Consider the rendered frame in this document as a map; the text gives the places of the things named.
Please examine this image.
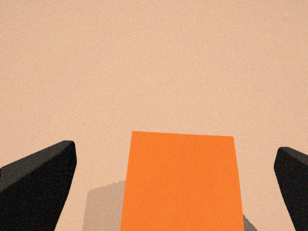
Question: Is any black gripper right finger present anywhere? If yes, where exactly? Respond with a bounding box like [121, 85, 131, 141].
[274, 146, 308, 231]

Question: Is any orange block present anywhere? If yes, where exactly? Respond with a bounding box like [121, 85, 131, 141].
[120, 131, 244, 231]

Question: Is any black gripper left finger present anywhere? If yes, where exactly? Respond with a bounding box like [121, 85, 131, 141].
[0, 141, 77, 231]

